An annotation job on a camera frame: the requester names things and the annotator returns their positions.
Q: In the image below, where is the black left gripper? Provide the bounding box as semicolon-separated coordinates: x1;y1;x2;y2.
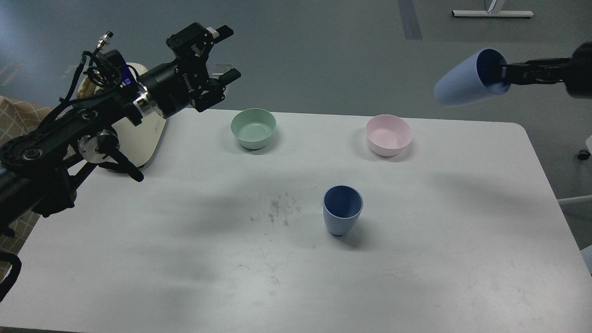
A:
137;22;242;119

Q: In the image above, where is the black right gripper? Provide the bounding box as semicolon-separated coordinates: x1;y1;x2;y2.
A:
490;58;572;85

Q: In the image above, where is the blue cup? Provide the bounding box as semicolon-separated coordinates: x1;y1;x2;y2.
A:
433;49;511;108
323;185;364;237

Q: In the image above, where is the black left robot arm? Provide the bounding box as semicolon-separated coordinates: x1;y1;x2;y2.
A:
0;22;241;238

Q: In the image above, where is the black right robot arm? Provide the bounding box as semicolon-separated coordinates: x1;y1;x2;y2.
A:
486;42;592;99

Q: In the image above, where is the white stand base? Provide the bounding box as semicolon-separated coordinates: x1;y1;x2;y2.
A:
451;0;534;19

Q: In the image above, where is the green bowl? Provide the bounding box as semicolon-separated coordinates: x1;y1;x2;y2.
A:
231;108;277;150

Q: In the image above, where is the cream white toaster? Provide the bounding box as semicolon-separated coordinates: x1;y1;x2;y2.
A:
74;62;167;174

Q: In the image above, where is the pink bowl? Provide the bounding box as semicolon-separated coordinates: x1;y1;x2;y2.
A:
364;114;413;158

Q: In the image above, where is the beige checkered cloth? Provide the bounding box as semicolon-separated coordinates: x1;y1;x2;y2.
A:
0;96;51;254

